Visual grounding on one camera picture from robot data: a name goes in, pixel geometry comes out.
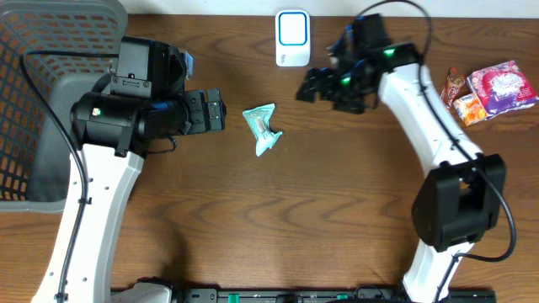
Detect white barcode scanner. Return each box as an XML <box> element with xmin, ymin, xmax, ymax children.
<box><xmin>275</xmin><ymin>9</ymin><xmax>311</xmax><ymax>67</ymax></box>

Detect orange tissue pack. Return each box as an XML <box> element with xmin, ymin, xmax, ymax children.
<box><xmin>453</xmin><ymin>93</ymin><xmax>488</xmax><ymax>126</ymax></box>

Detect teal wrapper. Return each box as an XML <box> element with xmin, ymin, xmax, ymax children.
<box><xmin>243</xmin><ymin>104</ymin><xmax>283</xmax><ymax>157</ymax></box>

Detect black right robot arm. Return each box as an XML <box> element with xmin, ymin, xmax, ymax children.
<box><xmin>296</xmin><ymin>14</ymin><xmax>505</xmax><ymax>302</ymax></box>

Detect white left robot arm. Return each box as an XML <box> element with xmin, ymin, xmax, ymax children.
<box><xmin>34</xmin><ymin>36</ymin><xmax>227</xmax><ymax>302</ymax></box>

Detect red purple snack bag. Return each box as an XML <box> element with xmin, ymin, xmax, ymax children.
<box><xmin>467</xmin><ymin>61</ymin><xmax>538</xmax><ymax>120</ymax></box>

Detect dark grey plastic basket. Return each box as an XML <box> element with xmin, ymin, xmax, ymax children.
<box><xmin>1</xmin><ymin>0</ymin><xmax>128</xmax><ymax>213</ymax></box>

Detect brown orange candy bar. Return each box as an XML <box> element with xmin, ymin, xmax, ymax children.
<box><xmin>440</xmin><ymin>67</ymin><xmax>466</xmax><ymax>109</ymax></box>

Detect black camera cable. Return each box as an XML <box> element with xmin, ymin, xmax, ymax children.
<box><xmin>355</xmin><ymin>0</ymin><xmax>518</xmax><ymax>303</ymax></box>

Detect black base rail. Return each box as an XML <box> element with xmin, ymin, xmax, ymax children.
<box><xmin>111</xmin><ymin>287</ymin><xmax>498</xmax><ymax>303</ymax></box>

